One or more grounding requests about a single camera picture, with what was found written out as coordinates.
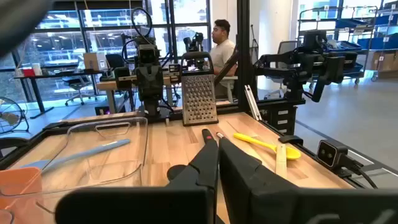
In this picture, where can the reddish brown wooden spoon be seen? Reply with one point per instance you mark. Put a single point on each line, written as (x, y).
(220, 135)

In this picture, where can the person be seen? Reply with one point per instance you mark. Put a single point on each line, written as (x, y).
(222, 51)

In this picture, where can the brown cardboard carton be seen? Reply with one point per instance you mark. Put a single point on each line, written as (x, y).
(387, 62)

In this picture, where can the black background robot arm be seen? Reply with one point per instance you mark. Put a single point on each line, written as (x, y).
(196, 40)

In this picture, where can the cardboard box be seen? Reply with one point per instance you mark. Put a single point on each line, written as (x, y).
(94, 61)

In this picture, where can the black square spatula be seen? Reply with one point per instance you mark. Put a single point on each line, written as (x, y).
(207, 135)

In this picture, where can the black table-level camera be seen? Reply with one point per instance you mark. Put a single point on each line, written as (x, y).
(329, 153)

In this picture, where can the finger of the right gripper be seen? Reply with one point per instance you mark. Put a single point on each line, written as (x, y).
(157, 82)
(143, 82)

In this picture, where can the wide clear plastic bin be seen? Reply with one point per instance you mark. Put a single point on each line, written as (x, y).
(124, 168)

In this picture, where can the blue storage bin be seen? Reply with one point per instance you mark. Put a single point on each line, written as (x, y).
(351, 23)
(379, 43)
(345, 46)

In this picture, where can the black desktop computer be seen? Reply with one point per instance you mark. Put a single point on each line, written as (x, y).
(102, 110)

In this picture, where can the white cup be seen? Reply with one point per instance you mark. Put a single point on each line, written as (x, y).
(37, 69)

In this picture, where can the black chair backrest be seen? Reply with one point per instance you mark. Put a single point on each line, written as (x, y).
(114, 61)

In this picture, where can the small black table clamp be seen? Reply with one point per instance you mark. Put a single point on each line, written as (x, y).
(290, 140)

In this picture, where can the black arched table clamp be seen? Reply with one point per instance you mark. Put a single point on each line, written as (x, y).
(56, 125)

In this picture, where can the wooden slotted spatula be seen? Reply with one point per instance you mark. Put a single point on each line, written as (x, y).
(281, 165)

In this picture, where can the orange plastic bin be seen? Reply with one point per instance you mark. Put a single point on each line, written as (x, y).
(18, 186)

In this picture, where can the black office chair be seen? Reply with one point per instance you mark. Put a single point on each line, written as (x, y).
(76, 82)

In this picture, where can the black office desk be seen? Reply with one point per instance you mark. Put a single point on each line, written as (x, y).
(62, 73)

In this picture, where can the yellow silicone spoon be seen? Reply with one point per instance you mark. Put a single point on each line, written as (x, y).
(289, 153)

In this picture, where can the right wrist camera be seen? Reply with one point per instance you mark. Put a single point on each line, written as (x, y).
(147, 55)

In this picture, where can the blue silicone spoon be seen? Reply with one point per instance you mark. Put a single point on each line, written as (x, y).
(87, 152)

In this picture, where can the steel box grater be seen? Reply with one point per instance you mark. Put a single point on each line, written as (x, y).
(199, 99)

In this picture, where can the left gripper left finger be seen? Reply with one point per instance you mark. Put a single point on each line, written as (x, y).
(202, 174)

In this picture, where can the wooden top desk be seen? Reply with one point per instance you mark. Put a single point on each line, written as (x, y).
(105, 84)

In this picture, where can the black drawer cabinet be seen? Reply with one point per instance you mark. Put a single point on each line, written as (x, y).
(281, 118)

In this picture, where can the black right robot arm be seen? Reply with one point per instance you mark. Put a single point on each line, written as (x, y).
(151, 109)

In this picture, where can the black neighbouring robot arm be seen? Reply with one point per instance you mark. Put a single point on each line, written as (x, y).
(298, 60)

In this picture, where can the silver aluminium extrusion bar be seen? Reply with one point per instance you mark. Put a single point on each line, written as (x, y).
(252, 102)

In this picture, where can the black floor fan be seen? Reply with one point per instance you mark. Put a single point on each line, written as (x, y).
(12, 116)

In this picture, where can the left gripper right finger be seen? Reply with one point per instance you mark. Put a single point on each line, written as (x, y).
(242, 180)

